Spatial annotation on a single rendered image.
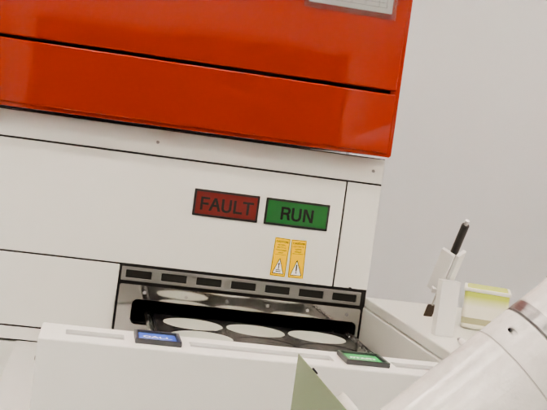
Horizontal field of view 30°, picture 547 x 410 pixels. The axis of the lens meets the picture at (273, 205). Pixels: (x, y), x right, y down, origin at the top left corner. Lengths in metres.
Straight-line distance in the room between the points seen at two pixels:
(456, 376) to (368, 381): 0.31
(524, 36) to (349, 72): 1.83
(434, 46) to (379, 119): 1.67
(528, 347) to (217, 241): 0.96
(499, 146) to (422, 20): 0.50
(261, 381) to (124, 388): 0.16
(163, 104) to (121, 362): 0.66
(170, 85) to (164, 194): 0.20
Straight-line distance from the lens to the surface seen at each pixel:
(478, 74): 3.53
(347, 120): 1.81
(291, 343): 1.68
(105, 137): 1.81
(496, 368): 0.96
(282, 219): 1.84
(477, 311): 1.69
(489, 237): 3.56
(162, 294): 1.83
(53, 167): 1.82
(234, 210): 1.83
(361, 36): 1.82
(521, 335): 0.97
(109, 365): 1.22
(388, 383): 1.27
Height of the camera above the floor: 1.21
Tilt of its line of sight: 3 degrees down
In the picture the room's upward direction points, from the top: 8 degrees clockwise
